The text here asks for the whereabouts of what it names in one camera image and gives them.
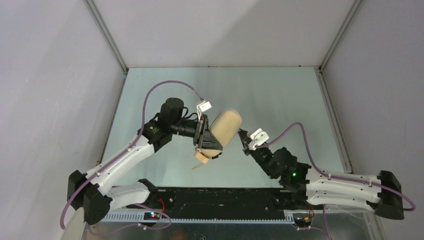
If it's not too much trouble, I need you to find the beige umbrella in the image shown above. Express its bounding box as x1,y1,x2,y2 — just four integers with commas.
192,108,242,170

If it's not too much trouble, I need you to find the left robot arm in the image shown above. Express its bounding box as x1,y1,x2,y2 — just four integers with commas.
67,97,240,225

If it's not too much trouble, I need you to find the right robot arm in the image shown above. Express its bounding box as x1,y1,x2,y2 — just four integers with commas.
238,129,405,220

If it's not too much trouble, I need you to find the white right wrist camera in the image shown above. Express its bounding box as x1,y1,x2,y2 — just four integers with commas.
247,128,269,151

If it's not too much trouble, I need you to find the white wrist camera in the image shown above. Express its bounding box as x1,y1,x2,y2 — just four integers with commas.
196,100,212,116
247,128,269,151

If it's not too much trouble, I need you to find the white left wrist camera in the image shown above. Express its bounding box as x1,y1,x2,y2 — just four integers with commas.
196,100,212,116

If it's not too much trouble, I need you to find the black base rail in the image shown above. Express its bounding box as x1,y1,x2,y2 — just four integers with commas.
141,187,309,220

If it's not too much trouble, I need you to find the aluminium frame rail right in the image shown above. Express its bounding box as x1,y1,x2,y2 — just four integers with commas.
314,0,363,174

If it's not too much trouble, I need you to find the aluminium frame rail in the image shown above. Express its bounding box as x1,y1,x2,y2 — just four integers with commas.
314,0,363,174
83,0,129,75

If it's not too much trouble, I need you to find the grey slotted cable duct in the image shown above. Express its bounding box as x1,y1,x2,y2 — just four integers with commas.
101,211,294,224

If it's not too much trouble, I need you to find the aluminium frame rail left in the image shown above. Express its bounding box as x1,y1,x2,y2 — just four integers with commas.
83,0,129,75

